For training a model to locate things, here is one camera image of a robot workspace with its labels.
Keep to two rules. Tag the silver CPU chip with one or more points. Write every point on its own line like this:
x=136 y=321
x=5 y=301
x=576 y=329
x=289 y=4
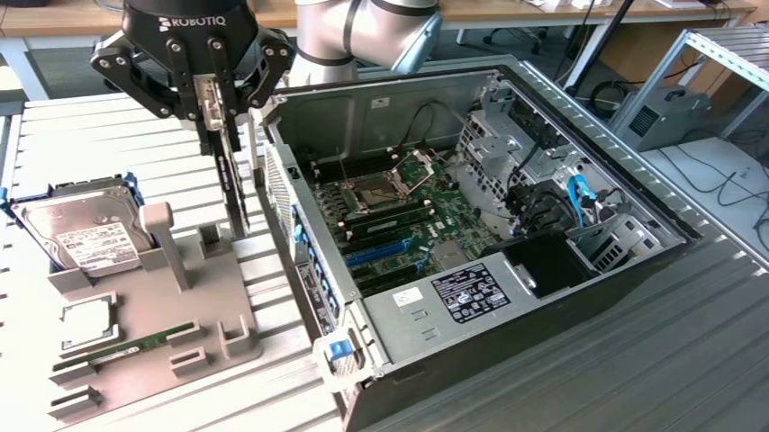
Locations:
x=86 y=326

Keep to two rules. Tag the blue case latch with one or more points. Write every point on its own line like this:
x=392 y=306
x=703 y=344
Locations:
x=337 y=351

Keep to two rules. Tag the blue expansion slot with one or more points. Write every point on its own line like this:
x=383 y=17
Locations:
x=375 y=254

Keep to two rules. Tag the green RAM stick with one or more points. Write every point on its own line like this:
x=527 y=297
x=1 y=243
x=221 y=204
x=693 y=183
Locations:
x=149 y=337

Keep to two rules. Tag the blue card retainer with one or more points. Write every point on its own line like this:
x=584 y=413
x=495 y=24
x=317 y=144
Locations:
x=312 y=270

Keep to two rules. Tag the metal socket cover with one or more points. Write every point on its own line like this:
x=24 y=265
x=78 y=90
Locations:
x=414 y=168

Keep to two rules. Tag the black chair base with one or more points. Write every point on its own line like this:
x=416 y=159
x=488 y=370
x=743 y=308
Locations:
x=510 y=36

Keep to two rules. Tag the black RAM slot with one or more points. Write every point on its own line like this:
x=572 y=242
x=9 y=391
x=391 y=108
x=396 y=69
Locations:
x=384 y=211

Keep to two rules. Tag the grey chipset heatsink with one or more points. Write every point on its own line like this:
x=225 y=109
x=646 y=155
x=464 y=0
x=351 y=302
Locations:
x=450 y=254

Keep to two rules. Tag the blue disk caddy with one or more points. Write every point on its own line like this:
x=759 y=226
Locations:
x=128 y=189

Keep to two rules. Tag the silver hard disk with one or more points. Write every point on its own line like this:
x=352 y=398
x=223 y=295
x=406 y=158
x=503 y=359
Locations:
x=77 y=220

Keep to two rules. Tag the white side table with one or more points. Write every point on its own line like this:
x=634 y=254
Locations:
x=690 y=189

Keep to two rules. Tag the black slanted pole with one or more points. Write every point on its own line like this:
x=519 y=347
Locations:
x=618 y=13

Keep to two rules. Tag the grey power supply unit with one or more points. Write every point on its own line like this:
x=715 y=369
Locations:
x=414 y=324

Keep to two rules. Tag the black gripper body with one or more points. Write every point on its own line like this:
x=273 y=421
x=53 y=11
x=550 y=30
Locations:
x=180 y=18

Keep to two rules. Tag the grey open PC case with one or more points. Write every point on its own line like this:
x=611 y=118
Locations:
x=336 y=117

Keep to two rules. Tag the aluminium profile frame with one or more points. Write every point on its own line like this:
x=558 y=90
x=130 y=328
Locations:
x=721 y=49

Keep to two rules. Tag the black RAM stick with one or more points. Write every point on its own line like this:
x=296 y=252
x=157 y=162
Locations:
x=384 y=225

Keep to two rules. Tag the grey control box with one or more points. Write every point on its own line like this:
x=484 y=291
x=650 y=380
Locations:
x=666 y=117

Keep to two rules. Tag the metal disk bay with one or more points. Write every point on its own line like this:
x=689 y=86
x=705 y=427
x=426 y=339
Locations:
x=612 y=247

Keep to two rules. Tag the black expansion slot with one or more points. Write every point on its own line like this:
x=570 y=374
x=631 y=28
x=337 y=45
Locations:
x=396 y=281
x=384 y=270

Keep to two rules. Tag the metal drive cage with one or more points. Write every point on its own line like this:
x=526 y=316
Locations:
x=486 y=148

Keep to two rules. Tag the thin locking lever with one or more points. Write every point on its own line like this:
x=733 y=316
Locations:
x=341 y=166

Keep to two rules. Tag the green motherboard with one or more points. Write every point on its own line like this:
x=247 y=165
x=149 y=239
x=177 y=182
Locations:
x=447 y=216

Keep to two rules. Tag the wooden desk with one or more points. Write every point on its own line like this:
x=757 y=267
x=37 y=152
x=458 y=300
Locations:
x=60 y=22
x=540 y=15

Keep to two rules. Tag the grey parts rack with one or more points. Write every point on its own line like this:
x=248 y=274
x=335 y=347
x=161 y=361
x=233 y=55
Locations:
x=156 y=310

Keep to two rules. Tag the green graphics card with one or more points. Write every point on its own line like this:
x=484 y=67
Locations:
x=236 y=193

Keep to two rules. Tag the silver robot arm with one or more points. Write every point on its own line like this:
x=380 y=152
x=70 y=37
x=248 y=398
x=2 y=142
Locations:
x=329 y=36

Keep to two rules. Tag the CPU socket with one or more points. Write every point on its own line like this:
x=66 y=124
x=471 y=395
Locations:
x=372 y=193

